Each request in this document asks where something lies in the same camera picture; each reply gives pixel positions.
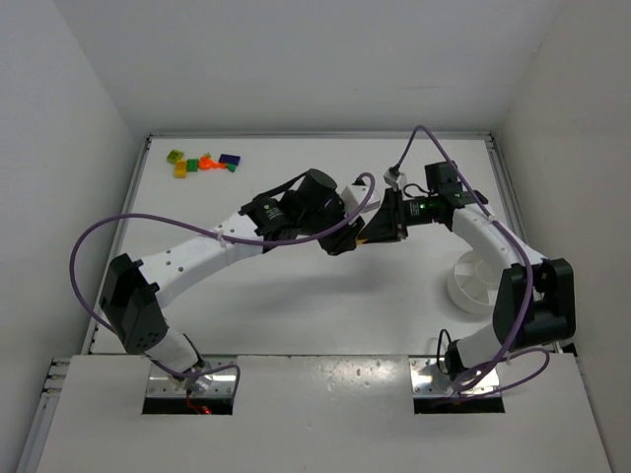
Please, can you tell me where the yellow long lego brick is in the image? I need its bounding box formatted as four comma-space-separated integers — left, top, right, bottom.
174, 160, 187, 178

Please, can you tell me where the lime green lego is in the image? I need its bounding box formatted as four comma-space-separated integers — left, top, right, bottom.
167, 150, 183, 165

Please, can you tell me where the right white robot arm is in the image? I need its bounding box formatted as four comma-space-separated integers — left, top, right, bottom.
358, 163, 576, 387

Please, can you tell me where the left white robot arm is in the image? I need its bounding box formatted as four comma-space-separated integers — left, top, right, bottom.
100, 169, 376, 383

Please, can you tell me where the white round divided container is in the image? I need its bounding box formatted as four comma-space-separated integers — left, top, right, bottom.
446, 250, 500, 319

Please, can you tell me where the blue flat lego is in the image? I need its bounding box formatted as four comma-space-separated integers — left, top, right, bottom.
219, 154, 241, 166

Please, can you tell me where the orange lego piece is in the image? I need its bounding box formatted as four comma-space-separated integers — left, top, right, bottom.
198, 156, 227, 170

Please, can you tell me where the green square lego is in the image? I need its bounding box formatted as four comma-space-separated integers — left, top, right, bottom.
186, 159, 199, 172

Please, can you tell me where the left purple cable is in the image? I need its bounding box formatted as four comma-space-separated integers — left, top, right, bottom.
69, 171, 377, 395

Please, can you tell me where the purple cable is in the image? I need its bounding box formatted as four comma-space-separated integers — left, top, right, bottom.
69, 171, 377, 395
391, 124, 551, 398

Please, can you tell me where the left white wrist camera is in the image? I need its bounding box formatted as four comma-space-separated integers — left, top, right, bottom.
340, 184, 381, 214

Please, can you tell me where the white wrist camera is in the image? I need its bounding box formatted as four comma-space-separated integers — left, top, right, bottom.
340, 184, 381, 214
384, 168, 407, 190

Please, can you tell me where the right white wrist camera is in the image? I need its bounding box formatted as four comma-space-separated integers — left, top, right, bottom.
384, 168, 407, 190

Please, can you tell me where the black thin cable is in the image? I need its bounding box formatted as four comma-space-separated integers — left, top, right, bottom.
436, 327, 457, 378

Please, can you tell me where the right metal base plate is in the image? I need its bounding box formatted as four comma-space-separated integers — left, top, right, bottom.
408, 357, 500, 400

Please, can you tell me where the metal base plate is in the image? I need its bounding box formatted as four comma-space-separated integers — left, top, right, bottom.
408, 357, 500, 400
146, 357, 238, 400

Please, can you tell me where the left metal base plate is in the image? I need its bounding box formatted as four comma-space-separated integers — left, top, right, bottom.
146, 357, 238, 400

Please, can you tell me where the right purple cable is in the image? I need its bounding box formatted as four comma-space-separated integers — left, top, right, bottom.
391, 124, 551, 398

